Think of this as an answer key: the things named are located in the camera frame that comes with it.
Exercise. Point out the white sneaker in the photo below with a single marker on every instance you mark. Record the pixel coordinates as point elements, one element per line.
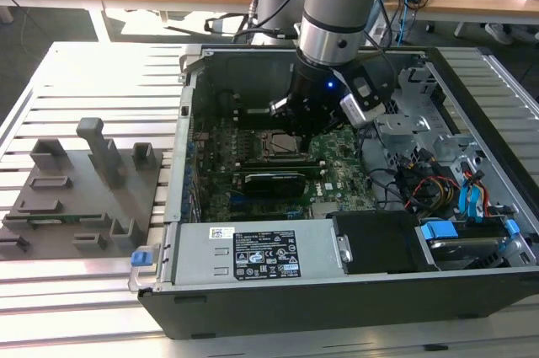
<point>499,33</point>

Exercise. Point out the CPU socket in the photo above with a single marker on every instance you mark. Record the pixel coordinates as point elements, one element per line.
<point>282,159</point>

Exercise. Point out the black PC case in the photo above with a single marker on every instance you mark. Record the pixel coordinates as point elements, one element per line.
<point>379,307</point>

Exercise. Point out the black RAM slot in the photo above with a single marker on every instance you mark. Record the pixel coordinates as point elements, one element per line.
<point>278,161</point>
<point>315,172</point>
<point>311,167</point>

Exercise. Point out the grey parts rack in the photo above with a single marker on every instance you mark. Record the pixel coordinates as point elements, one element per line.
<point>84,202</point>

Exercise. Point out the green motherboard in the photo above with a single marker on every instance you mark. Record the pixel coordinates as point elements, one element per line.
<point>345,164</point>

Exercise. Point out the green RAM stick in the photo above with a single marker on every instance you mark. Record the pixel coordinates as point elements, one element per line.
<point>63,219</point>

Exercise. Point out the black graphics card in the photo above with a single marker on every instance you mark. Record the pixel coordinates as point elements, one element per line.
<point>273,184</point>

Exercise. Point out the black drive bay cover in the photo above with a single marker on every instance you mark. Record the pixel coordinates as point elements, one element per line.
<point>375,244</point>

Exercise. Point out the silver metal drive cage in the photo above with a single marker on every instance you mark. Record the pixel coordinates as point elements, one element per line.
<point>400,135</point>

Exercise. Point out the hard disk in blue carrier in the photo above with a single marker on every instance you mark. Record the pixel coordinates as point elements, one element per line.
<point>459,250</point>

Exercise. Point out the silver power supply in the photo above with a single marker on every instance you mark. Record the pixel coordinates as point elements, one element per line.
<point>198,257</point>

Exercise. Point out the blue case latch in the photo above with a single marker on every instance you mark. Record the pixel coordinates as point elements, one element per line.
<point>141,258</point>

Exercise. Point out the silver CPU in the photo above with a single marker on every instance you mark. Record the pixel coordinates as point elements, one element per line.
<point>280,143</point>

